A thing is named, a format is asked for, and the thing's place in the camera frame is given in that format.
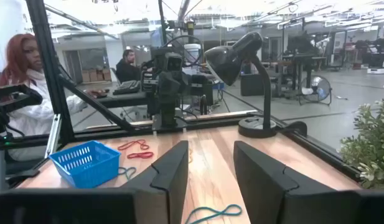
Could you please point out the black crate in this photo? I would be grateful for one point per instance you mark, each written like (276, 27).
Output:
(252, 84)

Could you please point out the black camera on mount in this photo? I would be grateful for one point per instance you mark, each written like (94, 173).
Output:
(14, 96)

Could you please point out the black desk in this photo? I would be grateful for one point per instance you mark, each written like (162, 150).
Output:
(123, 100)

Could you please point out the black desk lamp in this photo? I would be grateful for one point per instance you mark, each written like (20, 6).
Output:
(226, 62)

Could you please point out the black table clamp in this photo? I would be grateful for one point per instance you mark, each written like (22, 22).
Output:
(297, 128)

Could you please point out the red rubber band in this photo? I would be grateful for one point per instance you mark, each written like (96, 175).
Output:
(140, 155)
(134, 142)

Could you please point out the blue plastic basket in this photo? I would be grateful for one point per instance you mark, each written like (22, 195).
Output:
(86, 161)

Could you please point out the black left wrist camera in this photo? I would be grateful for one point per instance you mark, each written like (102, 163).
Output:
(173, 62)

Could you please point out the black aluminium table frame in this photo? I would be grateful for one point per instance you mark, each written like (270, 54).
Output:
(51, 77)

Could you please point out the black workbench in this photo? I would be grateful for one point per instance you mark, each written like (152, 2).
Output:
(299, 60)

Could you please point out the black floor fan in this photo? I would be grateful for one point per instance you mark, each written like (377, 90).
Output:
(316, 88)

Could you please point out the person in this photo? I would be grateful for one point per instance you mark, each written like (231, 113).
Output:
(33, 115)
(126, 71)

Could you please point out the white plastic bucket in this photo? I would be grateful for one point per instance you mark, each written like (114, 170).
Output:
(192, 54)

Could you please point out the silver aluminium bar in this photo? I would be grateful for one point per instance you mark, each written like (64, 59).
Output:
(53, 133)

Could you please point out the green artificial plant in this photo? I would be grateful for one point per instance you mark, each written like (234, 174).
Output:
(372, 146)

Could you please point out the black keyboard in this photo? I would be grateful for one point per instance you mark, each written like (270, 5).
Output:
(126, 87)

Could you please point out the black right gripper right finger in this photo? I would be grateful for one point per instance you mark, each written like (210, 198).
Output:
(266, 193)

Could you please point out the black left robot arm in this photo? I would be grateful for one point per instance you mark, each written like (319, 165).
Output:
(167, 116)

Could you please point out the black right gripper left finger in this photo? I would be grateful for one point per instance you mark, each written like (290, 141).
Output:
(170, 186)

